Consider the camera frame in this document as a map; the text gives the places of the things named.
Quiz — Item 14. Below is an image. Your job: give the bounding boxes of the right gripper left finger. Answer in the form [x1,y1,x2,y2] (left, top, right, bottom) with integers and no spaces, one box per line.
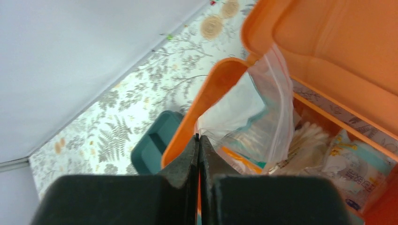
[32,136,199,225]

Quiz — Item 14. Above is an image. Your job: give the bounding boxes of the orange medicine box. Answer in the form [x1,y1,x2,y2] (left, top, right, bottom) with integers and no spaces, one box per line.
[161,0,398,225]

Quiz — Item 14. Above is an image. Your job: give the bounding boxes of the colourful plaster box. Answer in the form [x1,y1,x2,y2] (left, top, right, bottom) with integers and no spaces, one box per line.
[216,146,266,175]

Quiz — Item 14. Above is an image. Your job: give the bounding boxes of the blue white medicine packet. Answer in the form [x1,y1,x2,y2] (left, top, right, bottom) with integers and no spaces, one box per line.
[320,129,397,213]

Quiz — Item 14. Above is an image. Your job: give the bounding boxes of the cotton swab bundle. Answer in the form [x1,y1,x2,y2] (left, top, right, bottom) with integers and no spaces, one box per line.
[268,122,329,175]

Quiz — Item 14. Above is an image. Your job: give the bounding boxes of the clear gauze packet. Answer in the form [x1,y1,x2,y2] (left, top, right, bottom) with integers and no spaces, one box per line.
[195,45,294,163]

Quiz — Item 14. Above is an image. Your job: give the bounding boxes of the teal divided tray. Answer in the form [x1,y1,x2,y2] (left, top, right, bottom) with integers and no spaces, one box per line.
[130,110,184,175]

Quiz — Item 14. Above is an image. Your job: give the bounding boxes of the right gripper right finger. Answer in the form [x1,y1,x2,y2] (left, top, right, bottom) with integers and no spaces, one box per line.
[199,136,351,225]

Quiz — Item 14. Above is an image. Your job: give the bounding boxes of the floral table mat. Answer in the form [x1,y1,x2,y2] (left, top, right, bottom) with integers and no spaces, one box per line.
[29,0,255,198]

